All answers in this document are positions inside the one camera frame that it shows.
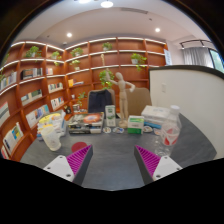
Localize white tissue package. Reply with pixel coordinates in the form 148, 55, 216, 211
141, 105, 172, 129

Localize dark books with orange cover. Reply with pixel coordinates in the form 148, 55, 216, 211
67, 112, 105, 135

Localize dark office chair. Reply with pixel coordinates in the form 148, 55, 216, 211
87, 89, 116, 114

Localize green and white carton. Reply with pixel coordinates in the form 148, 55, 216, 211
104, 104, 117, 128

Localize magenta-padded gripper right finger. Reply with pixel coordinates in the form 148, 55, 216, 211
134, 144, 184, 186

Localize round ceiling lights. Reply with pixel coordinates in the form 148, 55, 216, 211
66, 0, 161, 38

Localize wooden artist mannequin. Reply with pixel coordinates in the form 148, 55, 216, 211
108, 71, 136, 129

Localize clear plastic bottle red label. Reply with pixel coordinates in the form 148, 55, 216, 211
154, 104, 183, 158

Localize green and white box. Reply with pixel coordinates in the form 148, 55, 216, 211
127, 115, 145, 135

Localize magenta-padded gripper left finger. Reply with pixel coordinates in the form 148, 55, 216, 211
43, 144, 94, 187

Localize white partition with dark top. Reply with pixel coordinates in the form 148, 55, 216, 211
148, 64, 224, 159

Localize flat round red coaster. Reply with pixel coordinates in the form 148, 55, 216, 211
71, 141, 88, 154

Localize grey curtain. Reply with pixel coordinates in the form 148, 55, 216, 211
182, 46, 214, 68

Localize stack of colourful books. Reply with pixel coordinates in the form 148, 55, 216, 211
36, 112, 68, 141

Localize wooden wall shelf unit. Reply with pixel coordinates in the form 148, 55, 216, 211
0, 36, 168, 161

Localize tan chair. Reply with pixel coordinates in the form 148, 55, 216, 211
126, 87, 153, 117

